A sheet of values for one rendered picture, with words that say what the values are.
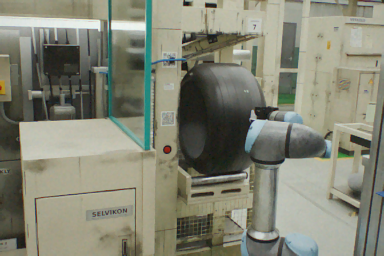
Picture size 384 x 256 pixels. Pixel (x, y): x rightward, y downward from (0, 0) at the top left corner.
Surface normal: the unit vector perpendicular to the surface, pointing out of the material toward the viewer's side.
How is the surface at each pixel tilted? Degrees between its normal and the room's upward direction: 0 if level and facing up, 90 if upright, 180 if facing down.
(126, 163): 90
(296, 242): 7
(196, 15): 90
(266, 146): 95
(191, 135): 58
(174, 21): 90
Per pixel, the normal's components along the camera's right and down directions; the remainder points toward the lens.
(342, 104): -0.94, 0.04
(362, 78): 0.34, 0.22
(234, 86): 0.31, -0.51
